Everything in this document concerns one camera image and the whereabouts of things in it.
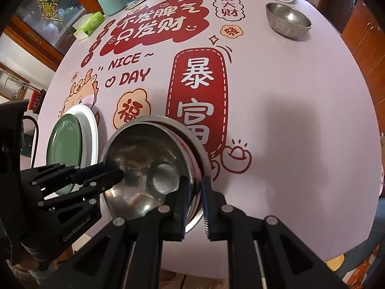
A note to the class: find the white plate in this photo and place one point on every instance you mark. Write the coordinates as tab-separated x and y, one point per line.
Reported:
90	129

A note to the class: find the green plate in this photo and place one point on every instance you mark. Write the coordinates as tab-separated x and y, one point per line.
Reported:
64	144

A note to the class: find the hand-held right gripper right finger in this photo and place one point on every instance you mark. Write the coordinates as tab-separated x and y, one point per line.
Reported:
208	213

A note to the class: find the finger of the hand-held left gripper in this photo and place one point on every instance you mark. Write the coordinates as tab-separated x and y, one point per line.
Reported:
75	200
111	176

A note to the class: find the green ceramic canister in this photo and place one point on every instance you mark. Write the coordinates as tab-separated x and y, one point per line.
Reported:
112	1

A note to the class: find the yellow flat packet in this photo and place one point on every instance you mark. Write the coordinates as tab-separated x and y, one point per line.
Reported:
137	3

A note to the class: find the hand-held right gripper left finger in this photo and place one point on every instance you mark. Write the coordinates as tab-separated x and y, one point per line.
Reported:
183	207

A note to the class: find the stainless steel bowl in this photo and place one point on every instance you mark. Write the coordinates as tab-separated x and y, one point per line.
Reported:
201	156
135	156
288	21

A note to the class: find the brown wooden cabinet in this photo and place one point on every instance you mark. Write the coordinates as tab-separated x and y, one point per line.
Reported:
361	36

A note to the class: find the gold knot ornament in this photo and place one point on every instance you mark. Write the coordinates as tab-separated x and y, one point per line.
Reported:
48	7

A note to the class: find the red packet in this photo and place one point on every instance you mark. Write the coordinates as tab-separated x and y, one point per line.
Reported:
35	101

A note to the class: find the wooden glass door cabinet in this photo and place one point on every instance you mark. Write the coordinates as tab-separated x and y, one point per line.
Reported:
36	43

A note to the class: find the green tissue pack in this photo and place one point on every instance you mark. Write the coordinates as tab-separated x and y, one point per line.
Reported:
90	24

